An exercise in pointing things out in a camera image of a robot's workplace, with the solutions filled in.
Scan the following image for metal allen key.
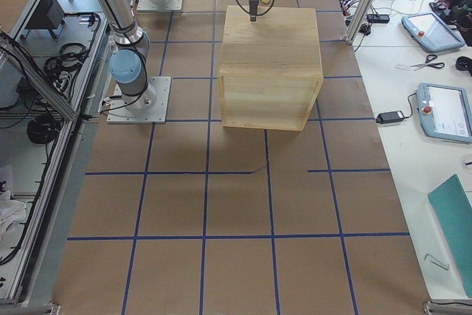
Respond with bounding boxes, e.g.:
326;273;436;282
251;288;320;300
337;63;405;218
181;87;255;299
423;253;450;271

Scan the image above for teal folder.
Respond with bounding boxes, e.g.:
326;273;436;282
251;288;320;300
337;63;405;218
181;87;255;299
428;174;471;297

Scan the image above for coiled black cable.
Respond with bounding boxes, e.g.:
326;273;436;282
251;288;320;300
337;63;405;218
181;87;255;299
27;114;60;145

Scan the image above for small black device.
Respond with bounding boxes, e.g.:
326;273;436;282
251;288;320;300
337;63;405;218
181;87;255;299
366;14;390;24

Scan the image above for black handled scissors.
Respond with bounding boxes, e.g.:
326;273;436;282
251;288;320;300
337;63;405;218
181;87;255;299
410;54;445;71

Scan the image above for wooden drawer cabinet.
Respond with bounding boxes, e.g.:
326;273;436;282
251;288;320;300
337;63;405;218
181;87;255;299
218;5;323;131

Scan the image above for near teach pendant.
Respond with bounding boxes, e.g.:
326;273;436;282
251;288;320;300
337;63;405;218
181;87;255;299
417;83;471;144

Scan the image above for aluminium frame post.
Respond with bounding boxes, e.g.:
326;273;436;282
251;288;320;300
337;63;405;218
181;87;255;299
344;0;392;44

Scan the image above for black control box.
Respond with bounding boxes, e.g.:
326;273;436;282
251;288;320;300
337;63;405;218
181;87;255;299
21;0;65;39

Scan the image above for aluminium frame rail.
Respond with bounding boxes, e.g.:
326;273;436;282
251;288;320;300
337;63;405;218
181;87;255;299
1;31;79;121

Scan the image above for far teach pendant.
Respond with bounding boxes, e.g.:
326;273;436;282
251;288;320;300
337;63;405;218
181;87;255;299
401;13;465;53

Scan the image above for teach pendant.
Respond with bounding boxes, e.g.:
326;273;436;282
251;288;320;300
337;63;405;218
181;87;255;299
417;83;471;144
401;13;465;53

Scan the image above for black power adapter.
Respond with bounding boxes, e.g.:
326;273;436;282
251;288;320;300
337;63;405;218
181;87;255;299
375;111;406;124

